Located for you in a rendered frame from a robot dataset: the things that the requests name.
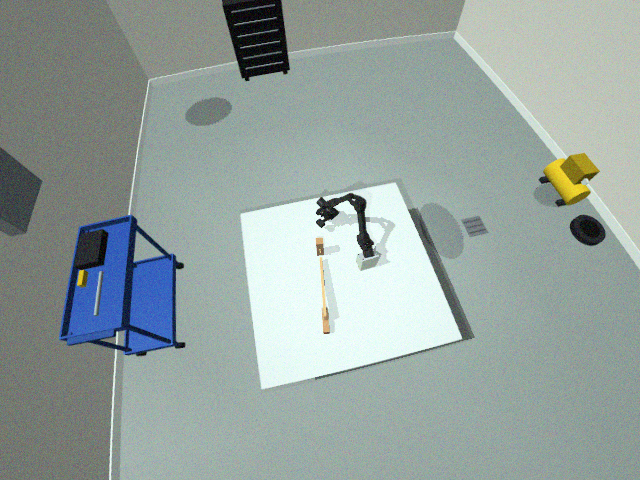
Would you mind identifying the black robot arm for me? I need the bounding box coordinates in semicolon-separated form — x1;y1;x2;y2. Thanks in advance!
316;193;375;258

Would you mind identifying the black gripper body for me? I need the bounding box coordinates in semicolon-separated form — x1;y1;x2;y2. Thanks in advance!
316;208;339;228

